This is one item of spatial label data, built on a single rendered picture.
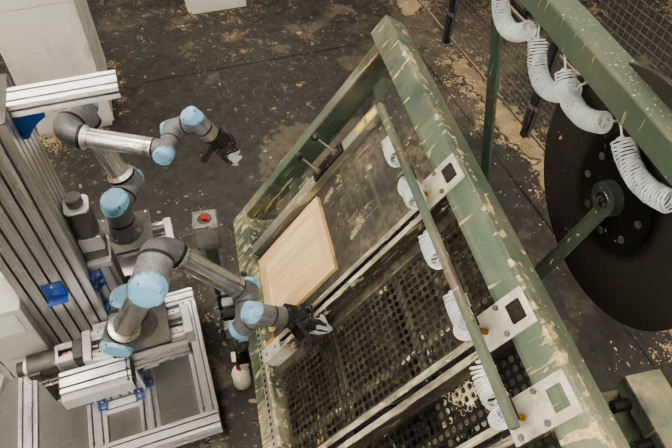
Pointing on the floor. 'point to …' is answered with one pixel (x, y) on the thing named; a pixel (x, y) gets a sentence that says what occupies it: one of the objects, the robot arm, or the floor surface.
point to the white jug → (241, 378)
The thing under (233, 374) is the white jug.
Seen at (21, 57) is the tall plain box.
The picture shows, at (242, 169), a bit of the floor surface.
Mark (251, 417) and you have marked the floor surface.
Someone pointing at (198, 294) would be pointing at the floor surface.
